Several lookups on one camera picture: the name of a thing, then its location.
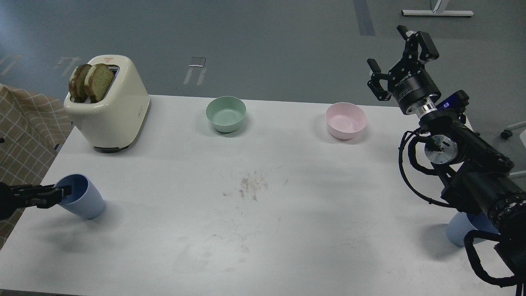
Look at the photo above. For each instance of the pink bowl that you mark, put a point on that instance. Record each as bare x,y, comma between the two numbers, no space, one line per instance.
345,121

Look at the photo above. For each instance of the office chair caster base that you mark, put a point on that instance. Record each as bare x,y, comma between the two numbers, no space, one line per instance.
506,142

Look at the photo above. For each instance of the beige checkered cloth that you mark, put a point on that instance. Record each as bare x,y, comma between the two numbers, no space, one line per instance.
34,128

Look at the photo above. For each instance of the toast slice right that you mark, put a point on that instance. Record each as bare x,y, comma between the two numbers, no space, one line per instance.
97,81

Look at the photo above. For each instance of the cream toaster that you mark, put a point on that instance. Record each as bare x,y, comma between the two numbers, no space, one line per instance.
115,122

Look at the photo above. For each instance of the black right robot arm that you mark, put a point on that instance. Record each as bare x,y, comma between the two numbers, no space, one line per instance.
475,176

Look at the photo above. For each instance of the green bowl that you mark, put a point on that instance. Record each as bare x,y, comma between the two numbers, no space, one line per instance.
226,114

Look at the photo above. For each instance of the white desk foot bar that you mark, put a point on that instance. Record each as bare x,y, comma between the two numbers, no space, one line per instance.
407,12

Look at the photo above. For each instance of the light blue cup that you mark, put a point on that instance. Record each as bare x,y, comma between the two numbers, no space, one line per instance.
462,223
85,200

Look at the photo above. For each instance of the toast slice left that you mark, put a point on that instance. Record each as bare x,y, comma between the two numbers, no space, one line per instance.
76,83

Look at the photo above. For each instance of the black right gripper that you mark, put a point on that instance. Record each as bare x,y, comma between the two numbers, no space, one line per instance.
408,81

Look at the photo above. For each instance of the toast slice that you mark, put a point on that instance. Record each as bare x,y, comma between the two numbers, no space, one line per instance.
97,81
76,83

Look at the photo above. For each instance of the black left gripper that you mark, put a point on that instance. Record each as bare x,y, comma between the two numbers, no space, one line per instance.
31,195

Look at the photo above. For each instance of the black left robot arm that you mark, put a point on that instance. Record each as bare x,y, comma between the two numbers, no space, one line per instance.
7,209

